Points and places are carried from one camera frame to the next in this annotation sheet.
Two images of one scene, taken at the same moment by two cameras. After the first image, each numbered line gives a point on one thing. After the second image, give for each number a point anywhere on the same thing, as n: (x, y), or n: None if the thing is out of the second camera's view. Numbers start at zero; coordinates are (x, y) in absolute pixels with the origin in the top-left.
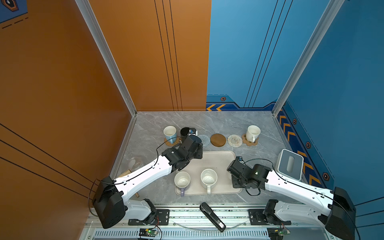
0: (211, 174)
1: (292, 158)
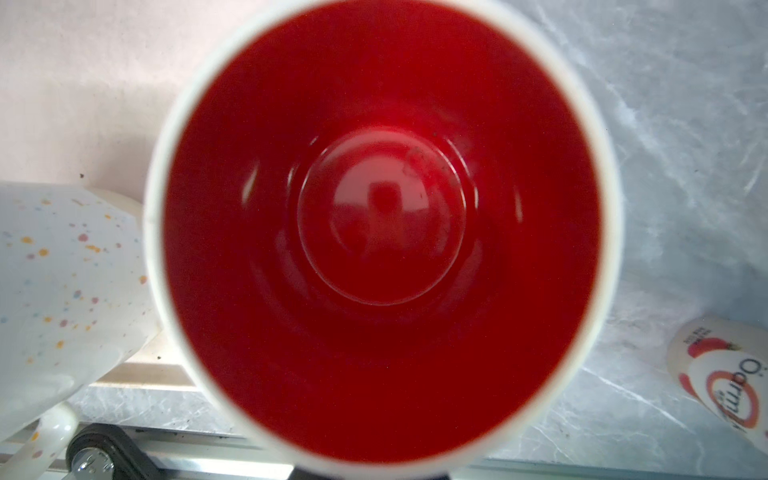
0: (84, 85)
1: None
